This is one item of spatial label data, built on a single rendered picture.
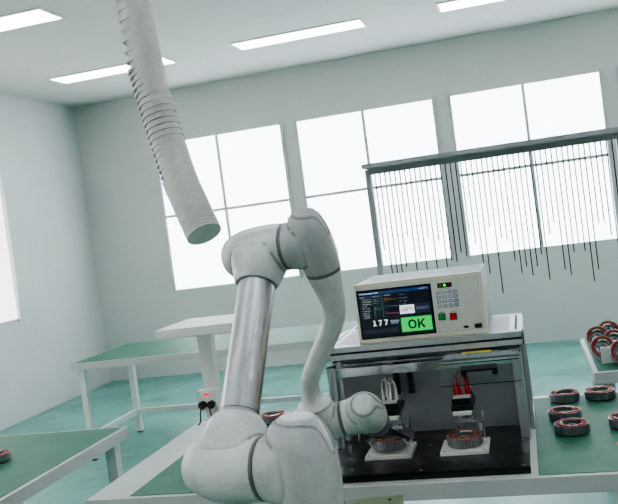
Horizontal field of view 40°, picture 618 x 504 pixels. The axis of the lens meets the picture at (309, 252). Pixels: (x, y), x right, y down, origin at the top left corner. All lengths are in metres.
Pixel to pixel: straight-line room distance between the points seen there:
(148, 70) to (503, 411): 2.16
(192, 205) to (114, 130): 6.55
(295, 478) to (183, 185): 2.08
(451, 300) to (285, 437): 1.08
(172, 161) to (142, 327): 6.47
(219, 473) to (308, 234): 0.66
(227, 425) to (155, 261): 8.00
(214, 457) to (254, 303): 0.43
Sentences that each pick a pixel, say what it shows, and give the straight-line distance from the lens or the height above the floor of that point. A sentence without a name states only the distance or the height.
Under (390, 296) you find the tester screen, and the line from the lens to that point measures 2.86.
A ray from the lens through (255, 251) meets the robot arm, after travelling 2.27.
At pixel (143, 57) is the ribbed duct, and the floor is 2.40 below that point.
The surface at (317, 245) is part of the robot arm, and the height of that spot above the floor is 1.49.
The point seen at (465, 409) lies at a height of 0.88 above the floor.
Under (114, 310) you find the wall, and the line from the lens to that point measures 10.31.
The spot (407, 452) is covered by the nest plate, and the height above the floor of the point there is 0.78.
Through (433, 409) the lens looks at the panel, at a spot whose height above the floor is 0.84.
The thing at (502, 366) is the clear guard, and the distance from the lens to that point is 2.62.
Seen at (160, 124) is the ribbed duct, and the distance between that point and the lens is 3.89.
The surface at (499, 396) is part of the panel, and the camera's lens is 3.01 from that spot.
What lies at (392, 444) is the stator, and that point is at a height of 0.81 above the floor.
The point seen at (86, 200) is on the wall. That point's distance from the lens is 10.38.
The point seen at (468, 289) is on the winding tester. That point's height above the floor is 1.26.
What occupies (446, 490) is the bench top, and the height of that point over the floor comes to 0.72.
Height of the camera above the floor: 1.54
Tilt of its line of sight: 2 degrees down
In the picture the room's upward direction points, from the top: 8 degrees counter-clockwise
